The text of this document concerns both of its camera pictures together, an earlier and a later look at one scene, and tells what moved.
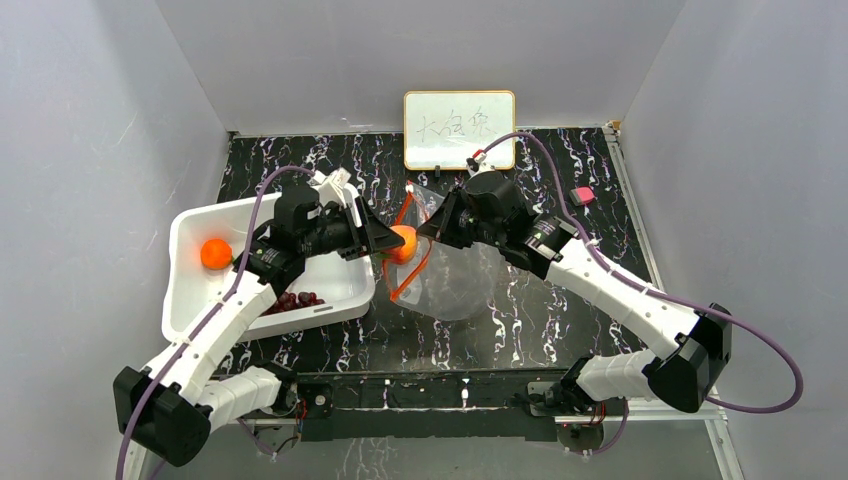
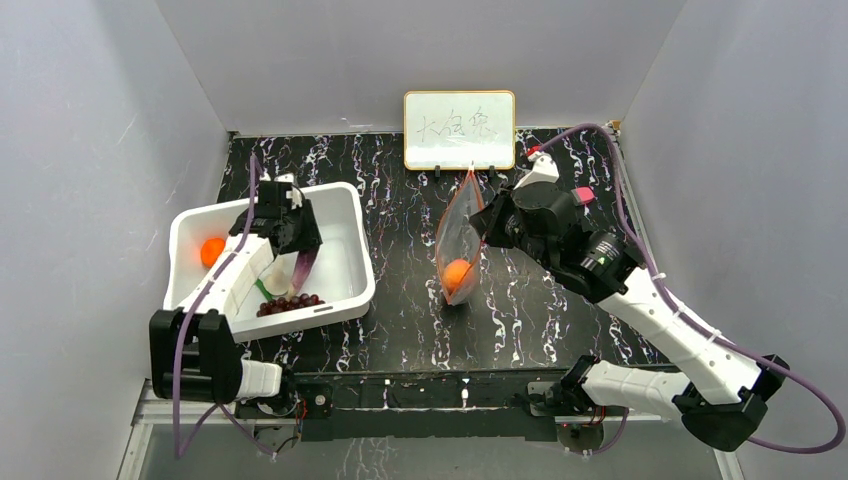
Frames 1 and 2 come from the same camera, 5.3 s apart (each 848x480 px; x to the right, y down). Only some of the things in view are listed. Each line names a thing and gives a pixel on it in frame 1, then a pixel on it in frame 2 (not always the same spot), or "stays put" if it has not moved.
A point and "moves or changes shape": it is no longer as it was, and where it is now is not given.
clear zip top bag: [448, 282] moves or changes shape
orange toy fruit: [405, 252] -> [457, 276]
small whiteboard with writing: [443, 128] stays put
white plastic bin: [205, 242] stays put
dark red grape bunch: [290, 301] stays put
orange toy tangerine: [216, 254] stays put
